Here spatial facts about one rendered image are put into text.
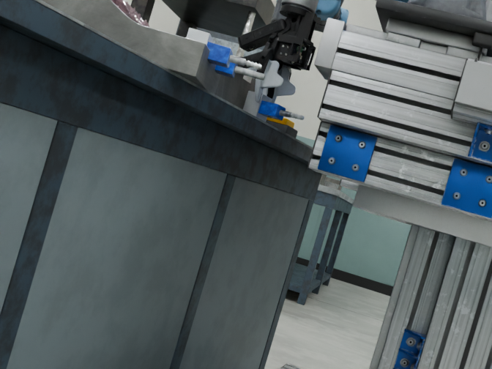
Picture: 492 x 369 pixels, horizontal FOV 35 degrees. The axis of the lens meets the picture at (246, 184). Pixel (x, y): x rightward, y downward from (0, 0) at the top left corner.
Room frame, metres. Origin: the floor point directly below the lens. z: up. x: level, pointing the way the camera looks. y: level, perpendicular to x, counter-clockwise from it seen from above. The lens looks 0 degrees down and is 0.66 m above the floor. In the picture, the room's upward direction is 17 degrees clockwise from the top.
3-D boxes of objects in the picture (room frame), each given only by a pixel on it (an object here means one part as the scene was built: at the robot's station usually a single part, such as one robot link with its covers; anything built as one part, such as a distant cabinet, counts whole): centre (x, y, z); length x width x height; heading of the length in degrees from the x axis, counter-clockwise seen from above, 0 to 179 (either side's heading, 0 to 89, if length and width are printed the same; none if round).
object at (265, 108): (1.67, -0.02, 0.83); 0.13 x 0.05 x 0.05; 62
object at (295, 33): (1.68, -0.01, 0.99); 0.09 x 0.08 x 0.12; 62
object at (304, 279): (6.23, -0.45, 0.46); 1.90 x 0.70 x 0.92; 169
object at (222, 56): (1.32, 0.10, 0.86); 0.13 x 0.05 x 0.05; 86
